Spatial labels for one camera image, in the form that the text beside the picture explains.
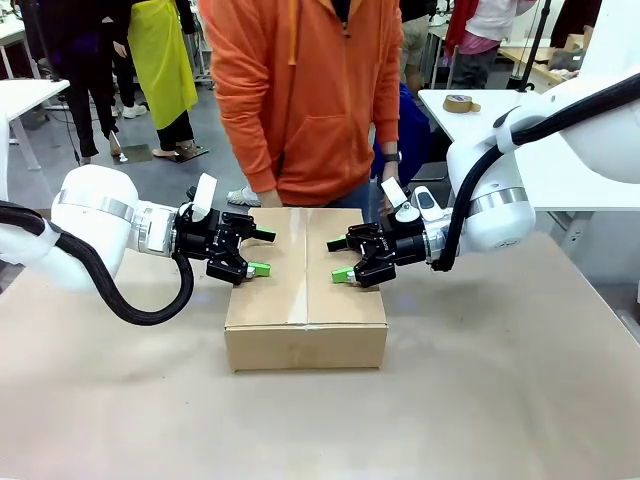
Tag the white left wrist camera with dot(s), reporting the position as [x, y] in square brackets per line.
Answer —
[204, 192]

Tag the person in khaki trousers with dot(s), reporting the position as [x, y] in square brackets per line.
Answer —
[414, 45]

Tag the clear packing tape strip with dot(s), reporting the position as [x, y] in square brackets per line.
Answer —
[300, 300]

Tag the person in red jacket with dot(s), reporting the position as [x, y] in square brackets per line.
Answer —
[480, 30]

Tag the blue upholstered chair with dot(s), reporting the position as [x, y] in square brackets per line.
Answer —
[412, 135]

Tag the small background cardboard box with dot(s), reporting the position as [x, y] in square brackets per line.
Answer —
[575, 42]

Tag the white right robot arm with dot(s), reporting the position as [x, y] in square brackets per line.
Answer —
[500, 220]

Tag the brown cardboard box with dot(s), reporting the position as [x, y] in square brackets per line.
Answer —
[265, 310]

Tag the white sneaker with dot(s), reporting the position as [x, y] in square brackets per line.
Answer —
[243, 196]

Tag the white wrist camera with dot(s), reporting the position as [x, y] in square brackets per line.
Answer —
[204, 192]
[393, 191]

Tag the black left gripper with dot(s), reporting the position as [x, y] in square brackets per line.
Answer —
[197, 235]

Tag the black wristwatch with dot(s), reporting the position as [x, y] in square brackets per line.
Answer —
[392, 158]

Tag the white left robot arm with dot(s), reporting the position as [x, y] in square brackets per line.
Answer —
[95, 200]

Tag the black tripod stand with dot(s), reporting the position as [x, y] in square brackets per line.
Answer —
[532, 50]

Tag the right hand of person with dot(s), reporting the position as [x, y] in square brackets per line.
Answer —
[271, 200]

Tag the brown packing tape roll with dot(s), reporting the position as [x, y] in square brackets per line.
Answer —
[460, 103]

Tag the white table with metal legs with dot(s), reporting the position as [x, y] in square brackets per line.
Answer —
[450, 125]

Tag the person in yellow apron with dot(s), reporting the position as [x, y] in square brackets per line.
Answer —
[160, 65]

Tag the person in black clothes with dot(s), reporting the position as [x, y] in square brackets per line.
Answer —
[85, 50]

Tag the white table with grey legs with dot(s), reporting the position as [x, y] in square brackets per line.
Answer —
[25, 97]

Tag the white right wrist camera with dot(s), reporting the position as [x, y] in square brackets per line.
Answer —
[393, 191]

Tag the left forearm of person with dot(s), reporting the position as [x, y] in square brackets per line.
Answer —
[390, 147]

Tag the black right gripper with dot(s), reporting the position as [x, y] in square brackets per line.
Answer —
[407, 247]

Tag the person in orange hoodie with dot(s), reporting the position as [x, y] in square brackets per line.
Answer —
[300, 100]

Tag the black floor mat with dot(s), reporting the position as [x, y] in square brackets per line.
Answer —
[181, 153]

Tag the left hand of person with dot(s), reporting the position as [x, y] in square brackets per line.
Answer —
[391, 171]

